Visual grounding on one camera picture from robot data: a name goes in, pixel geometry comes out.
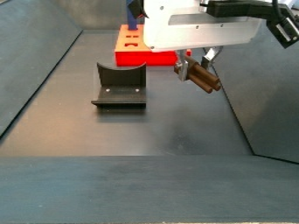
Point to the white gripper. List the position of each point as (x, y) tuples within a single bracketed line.
[(178, 26)]

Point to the brown three-prong object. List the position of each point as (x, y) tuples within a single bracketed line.
[(202, 77)]

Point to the black curved fixture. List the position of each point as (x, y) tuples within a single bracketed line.
[(122, 86)]

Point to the red shape-sorting block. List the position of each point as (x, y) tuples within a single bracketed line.
[(132, 52)]

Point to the blue rectangular peg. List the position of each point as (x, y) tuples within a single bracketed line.
[(131, 20)]

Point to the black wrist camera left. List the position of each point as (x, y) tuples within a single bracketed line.
[(138, 9)]

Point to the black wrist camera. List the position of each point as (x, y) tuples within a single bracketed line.
[(282, 22), (138, 9)]

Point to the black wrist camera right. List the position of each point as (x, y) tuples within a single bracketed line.
[(282, 22)]

